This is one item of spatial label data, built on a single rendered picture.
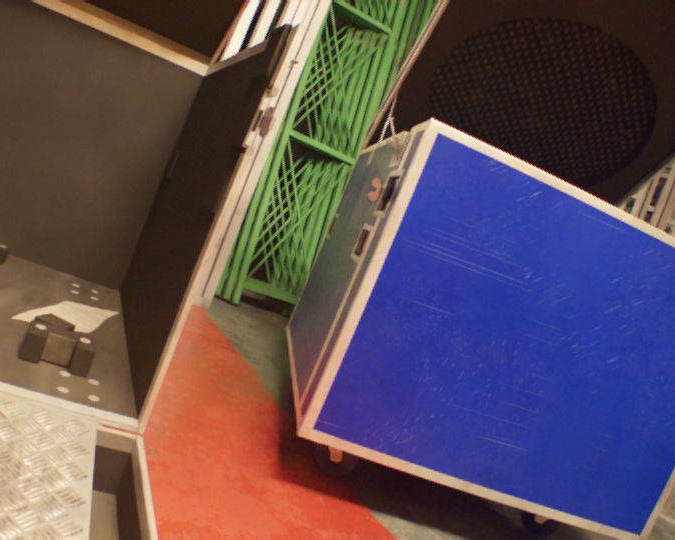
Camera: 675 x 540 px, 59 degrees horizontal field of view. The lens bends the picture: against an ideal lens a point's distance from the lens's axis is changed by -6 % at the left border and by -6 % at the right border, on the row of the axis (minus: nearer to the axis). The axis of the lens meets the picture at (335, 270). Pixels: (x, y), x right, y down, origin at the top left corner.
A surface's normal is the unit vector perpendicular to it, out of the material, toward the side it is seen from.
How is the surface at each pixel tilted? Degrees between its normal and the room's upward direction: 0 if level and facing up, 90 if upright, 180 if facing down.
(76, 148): 90
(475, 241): 90
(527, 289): 90
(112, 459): 92
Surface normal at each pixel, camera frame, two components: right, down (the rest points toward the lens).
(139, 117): 0.35, 0.22
